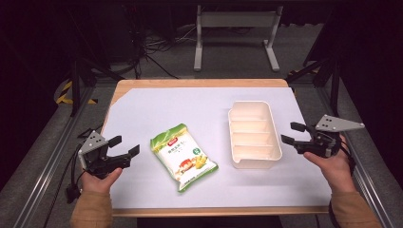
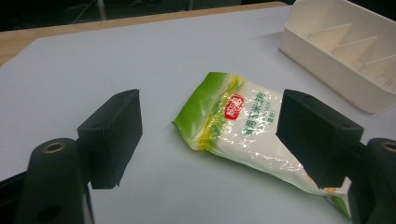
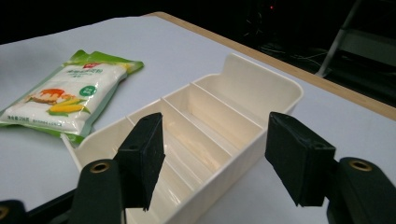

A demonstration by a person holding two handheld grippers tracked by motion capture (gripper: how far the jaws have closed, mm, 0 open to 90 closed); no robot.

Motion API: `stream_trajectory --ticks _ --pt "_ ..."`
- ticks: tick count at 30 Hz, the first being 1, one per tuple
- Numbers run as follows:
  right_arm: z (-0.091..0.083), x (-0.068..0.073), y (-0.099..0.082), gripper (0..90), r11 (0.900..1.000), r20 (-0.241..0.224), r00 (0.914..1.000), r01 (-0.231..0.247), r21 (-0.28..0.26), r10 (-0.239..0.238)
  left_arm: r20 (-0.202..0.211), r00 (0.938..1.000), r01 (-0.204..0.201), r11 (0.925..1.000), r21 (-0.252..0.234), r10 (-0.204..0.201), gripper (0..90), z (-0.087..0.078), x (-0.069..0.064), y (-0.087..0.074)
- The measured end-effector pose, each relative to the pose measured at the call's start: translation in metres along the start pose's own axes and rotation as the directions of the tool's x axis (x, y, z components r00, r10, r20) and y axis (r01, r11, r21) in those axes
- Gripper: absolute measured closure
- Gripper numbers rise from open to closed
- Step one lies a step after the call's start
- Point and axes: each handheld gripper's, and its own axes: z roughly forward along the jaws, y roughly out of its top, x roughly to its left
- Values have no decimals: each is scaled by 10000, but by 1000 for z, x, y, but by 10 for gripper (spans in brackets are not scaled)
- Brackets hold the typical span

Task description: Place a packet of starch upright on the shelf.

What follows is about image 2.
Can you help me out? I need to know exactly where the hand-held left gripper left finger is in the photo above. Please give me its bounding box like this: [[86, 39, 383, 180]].
[[13, 89, 144, 224]]

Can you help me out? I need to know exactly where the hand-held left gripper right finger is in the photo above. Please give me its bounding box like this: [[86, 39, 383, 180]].
[[276, 89, 396, 224]]

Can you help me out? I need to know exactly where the green and white starch packet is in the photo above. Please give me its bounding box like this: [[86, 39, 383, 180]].
[[172, 71, 353, 218]]

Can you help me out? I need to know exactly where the white plastic divided organizer box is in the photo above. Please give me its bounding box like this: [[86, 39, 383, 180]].
[[278, 0, 396, 114]]

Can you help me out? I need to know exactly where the metal stand leg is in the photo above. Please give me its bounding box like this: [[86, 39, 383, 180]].
[[95, 0, 107, 21]]

